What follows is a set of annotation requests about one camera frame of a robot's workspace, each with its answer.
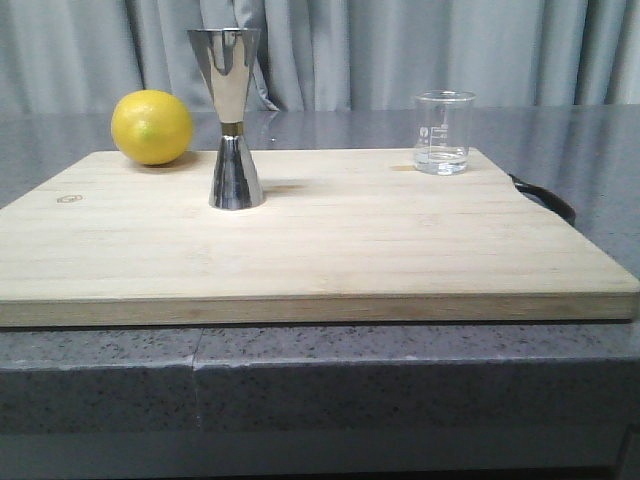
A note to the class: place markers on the grey curtain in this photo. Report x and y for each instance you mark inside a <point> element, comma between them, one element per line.
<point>83,56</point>

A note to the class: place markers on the small glass beaker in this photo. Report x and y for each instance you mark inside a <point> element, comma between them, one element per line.
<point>442,123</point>

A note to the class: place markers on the yellow lemon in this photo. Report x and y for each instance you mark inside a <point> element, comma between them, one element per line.
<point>151,127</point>

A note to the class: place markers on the steel double jigger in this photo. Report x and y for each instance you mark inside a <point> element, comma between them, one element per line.
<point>225,58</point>

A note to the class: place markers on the wooden cutting board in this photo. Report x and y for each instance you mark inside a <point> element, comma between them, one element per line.
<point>342,235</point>

